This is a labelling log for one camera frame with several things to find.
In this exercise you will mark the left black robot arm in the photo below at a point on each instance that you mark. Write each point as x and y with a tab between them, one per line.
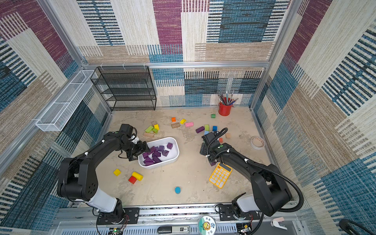
78	181

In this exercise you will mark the long natural wood brick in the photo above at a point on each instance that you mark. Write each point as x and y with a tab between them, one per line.
149	135

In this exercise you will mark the yellow cylinder block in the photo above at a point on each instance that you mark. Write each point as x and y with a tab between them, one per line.
138	176

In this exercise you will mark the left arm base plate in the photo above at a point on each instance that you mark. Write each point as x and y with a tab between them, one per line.
126	216

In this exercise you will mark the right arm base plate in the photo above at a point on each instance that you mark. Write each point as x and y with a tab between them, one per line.
229	212

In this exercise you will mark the small purple cube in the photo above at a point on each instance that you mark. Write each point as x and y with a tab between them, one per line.
165	153

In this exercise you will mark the brown wooden brick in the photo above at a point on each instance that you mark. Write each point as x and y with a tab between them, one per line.
175	125

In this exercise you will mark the lime green brick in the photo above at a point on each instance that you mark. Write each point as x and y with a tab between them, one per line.
149	129

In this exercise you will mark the pink brick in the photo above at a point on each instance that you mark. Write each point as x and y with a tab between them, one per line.
189	124

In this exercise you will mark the yellow small cube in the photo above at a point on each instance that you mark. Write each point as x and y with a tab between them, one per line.
117	172

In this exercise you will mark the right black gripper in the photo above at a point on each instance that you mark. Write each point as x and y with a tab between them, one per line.
206	151

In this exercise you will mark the white plastic storage bin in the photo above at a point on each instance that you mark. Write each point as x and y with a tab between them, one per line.
153	145

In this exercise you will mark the red pen cup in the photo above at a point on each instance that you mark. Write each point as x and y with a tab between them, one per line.
224	110

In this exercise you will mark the red cube block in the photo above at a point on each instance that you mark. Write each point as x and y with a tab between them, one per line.
132	180

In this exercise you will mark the yellow calculator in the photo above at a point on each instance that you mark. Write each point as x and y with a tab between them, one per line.
220	175

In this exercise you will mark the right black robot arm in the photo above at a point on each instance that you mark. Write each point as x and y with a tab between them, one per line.
271	191

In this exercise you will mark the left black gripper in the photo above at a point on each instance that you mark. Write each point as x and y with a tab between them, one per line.
142	150

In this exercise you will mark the black wire shelf rack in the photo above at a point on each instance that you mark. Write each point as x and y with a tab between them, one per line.
125	88

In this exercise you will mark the round green sticker badge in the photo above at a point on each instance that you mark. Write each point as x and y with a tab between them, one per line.
206	225

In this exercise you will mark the white mesh wall basket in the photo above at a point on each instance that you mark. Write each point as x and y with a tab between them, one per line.
55	118

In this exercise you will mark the roll of tape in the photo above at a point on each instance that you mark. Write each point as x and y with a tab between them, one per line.
257	143

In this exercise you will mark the long purple brick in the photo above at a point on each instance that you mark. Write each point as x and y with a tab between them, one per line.
148	162

